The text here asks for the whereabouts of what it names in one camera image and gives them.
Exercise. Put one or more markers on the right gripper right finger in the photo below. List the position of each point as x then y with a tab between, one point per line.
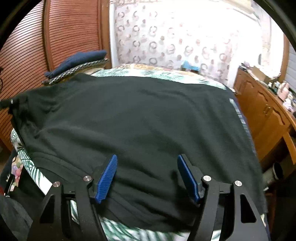
241	219

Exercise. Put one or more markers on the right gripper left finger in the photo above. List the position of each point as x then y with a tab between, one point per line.
68	211

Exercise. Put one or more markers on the black t-shirt white print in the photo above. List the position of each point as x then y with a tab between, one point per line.
138	129

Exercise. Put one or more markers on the palm leaf print cushion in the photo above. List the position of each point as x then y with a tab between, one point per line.
115	76

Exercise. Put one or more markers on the floral bedspread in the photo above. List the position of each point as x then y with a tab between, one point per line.
21	161

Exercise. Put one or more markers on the wooden louvered wardrobe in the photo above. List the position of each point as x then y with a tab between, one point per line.
48	34

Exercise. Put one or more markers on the folded navy blue garment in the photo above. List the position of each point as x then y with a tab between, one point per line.
75	60

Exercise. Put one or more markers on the wooden sideboard cabinet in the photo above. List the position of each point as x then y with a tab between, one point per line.
272	127

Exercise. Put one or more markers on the pink ceramic jug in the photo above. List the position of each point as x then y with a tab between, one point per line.
283	91

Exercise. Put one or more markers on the cardboard box on sideboard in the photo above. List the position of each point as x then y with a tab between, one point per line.
259	75

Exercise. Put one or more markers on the blue object by curtain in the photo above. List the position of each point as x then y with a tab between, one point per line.
187	66

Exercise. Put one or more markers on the circle pattern curtain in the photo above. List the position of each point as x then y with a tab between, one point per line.
167	33

